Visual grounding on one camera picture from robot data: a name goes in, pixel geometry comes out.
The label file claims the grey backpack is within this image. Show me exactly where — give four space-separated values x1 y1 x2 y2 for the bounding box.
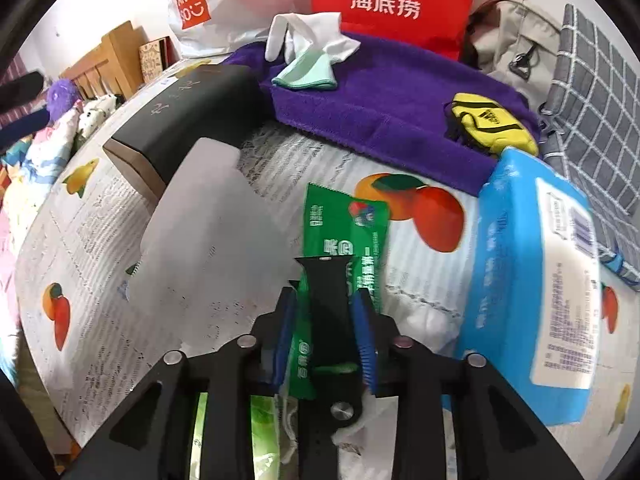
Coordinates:
462 0 566 111

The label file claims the yellow black pouch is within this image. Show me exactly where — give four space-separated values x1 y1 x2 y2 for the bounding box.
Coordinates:
445 92 540 157

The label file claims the white sock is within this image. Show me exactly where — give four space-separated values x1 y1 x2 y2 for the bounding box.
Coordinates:
264 11 362 63

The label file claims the fruit print tablecloth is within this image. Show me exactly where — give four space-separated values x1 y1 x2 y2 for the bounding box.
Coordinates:
15 55 636 461

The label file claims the purple plush toy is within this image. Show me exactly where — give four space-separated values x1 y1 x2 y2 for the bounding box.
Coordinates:
45 79 81 116

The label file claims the wooden headboard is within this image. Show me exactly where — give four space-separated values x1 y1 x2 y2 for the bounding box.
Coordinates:
62 20 147 101

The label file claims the brown framed picture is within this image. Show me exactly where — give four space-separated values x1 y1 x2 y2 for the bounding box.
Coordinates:
138 36 174 83

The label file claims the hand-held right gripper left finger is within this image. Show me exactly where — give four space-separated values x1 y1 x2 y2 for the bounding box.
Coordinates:
65 287 301 480

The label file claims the light green tissue pack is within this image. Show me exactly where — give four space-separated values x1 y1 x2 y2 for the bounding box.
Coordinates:
190 392 283 480

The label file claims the maroon striped curtain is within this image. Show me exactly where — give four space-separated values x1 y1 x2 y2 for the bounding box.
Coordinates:
0 55 28 128

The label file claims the grey checked fabric bag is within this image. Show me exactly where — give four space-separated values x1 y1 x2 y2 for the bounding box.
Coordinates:
537 4 640 291

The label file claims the translucent white plastic bag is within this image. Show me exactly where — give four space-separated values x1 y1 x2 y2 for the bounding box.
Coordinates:
125 137 296 356

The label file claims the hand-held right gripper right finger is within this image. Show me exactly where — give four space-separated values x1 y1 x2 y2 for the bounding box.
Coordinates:
350 292 583 480

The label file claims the red paper bag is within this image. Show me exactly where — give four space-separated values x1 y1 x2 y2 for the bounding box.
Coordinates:
308 0 480 61

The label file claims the blue tissue pack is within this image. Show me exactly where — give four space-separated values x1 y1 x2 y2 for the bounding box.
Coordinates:
457 146 603 428

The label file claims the spotted plush toy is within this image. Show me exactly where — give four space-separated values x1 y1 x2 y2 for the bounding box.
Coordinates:
75 92 123 138

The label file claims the black watch strap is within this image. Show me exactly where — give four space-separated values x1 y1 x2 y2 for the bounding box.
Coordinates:
292 255 366 480

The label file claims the green wet wipe packet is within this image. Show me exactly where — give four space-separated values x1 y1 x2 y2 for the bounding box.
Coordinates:
277 182 391 401

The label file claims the purple towel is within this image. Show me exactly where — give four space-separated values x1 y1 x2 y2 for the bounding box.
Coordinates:
220 30 543 196

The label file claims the black box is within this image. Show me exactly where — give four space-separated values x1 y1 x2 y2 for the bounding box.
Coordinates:
102 65 273 201

